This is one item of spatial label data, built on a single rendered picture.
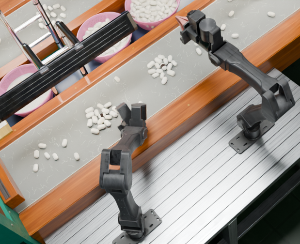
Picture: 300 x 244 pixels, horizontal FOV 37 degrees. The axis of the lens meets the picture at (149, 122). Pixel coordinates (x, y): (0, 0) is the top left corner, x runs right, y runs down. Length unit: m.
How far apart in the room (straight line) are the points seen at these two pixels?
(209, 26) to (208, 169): 0.59
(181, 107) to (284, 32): 0.56
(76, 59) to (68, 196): 0.52
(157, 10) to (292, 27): 0.63
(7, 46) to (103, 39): 0.76
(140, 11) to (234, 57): 0.81
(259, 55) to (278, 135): 0.34
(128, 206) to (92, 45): 0.60
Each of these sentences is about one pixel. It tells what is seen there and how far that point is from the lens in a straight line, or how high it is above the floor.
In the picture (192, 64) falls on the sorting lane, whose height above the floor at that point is 0.74.
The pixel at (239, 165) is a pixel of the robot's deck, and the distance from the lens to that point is 1.82.
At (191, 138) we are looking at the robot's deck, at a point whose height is 0.67.
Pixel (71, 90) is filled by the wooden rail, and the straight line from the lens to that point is 2.00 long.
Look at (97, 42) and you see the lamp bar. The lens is 1.69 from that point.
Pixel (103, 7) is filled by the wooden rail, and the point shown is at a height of 0.77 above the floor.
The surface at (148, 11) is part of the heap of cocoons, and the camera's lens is 2.21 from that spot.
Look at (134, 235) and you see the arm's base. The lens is 1.68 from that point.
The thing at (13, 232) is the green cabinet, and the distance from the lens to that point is 1.62.
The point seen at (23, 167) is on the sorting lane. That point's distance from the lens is 1.94.
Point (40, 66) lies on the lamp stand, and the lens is 1.66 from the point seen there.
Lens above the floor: 2.33
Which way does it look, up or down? 59 degrees down
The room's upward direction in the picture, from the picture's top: 20 degrees counter-clockwise
